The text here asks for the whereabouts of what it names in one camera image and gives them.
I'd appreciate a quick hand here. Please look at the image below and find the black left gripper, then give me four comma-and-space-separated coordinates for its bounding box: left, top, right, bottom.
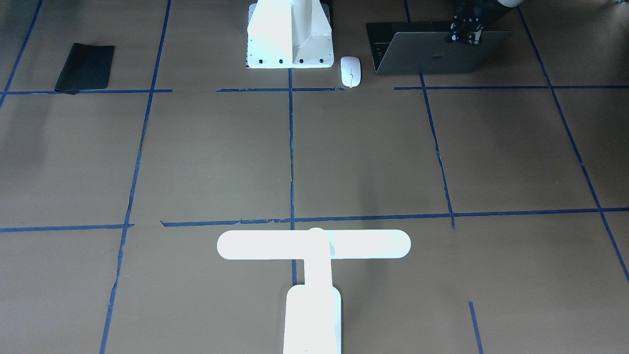
445, 0, 514, 46

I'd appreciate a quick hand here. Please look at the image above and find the grey laptop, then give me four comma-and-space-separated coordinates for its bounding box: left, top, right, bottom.
366, 22, 512, 76

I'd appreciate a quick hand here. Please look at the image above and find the black mouse pad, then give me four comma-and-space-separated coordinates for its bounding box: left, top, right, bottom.
54, 43, 115, 95

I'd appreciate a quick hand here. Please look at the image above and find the white computer mouse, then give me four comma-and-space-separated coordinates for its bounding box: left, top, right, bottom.
340, 56, 362, 88

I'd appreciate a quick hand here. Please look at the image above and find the white desk lamp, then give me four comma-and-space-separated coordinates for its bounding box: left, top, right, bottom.
217, 227, 411, 354

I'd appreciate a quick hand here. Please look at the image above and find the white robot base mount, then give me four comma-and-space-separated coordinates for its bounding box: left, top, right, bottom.
246, 0, 335, 69

